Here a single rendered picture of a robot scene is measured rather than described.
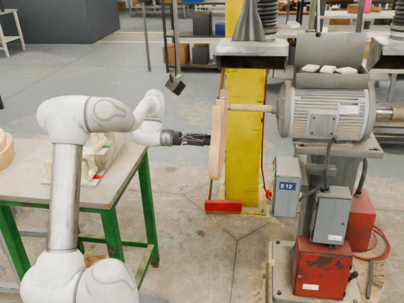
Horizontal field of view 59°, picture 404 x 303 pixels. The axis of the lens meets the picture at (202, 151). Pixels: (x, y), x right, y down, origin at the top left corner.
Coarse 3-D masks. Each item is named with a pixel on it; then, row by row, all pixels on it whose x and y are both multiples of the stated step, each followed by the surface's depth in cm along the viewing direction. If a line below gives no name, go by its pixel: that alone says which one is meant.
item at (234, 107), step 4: (232, 104) 163; (236, 104) 163; (240, 104) 163; (244, 104) 163; (232, 108) 163; (236, 108) 162; (240, 108) 162; (244, 108) 162; (248, 108) 162; (252, 108) 161; (256, 108) 161; (260, 108) 161; (264, 108) 160; (268, 108) 160
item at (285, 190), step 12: (276, 156) 150; (288, 156) 149; (276, 168) 142; (288, 168) 141; (300, 168) 141; (276, 180) 138; (288, 180) 137; (300, 180) 136; (276, 192) 141; (288, 192) 140; (312, 192) 157; (324, 192) 159; (276, 204) 144; (288, 204) 143; (288, 216) 145
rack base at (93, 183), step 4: (88, 168) 180; (100, 168) 180; (100, 172) 177; (104, 172) 177; (44, 180) 171; (48, 180) 171; (92, 180) 170; (96, 180) 170; (44, 184) 170; (48, 184) 170; (84, 184) 168; (88, 184) 168; (92, 184) 168; (96, 184) 168
